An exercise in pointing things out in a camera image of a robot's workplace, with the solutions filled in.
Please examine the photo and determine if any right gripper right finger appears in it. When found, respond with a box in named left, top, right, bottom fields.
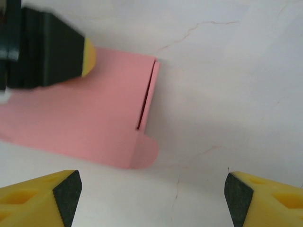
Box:
left=224, top=171, right=303, bottom=227

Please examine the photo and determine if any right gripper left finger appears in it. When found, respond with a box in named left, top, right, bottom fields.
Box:
left=0, top=169, right=82, bottom=227

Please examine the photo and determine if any pink paper box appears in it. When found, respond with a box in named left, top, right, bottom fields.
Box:
left=0, top=46, right=161, bottom=171

